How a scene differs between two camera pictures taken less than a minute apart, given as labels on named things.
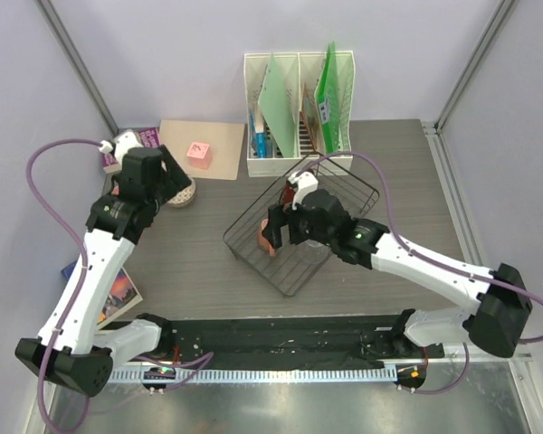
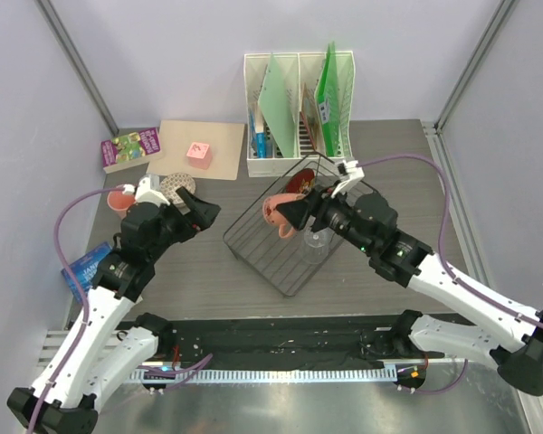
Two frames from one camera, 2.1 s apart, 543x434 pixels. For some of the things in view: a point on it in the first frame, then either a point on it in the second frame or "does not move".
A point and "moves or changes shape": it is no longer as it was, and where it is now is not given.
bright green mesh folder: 328,101 does not move
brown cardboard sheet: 224,140 does not move
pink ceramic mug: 262,241 moves or changes shape
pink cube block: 200,154 does not move
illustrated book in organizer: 309,133 does not move
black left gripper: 175,179 to 204,213
